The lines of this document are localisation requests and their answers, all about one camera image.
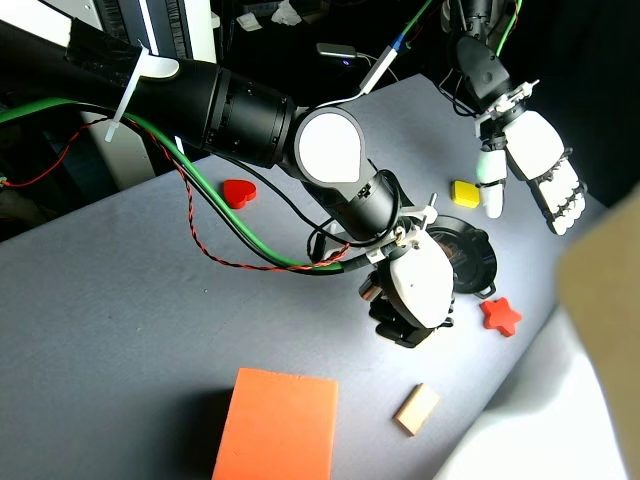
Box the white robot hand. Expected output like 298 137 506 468
474 109 589 237
367 230 457 350

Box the black cast iron pan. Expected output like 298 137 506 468
427 213 500 297

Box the yellow block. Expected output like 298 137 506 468
451 179 482 209

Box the red star block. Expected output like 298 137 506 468
479 296 524 338

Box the tan wooden block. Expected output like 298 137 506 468
392 382 441 438

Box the tan cardboard panel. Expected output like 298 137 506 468
555 182 640 480

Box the white usb adapter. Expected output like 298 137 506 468
358 42 404 96

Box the large orange block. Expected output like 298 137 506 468
211 367 340 480

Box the red heart block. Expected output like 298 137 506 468
222 178 258 209

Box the silver hub device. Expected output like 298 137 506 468
315 42 359 62

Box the crumpled white paper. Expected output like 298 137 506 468
271 0 304 26

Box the grey table cloth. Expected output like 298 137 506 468
0 73 609 480

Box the thin green cable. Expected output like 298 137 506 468
397 0 435 46
494 0 524 57

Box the thick green cable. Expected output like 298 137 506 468
0 97 346 277

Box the red twisted wire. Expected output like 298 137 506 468
0 117 351 274

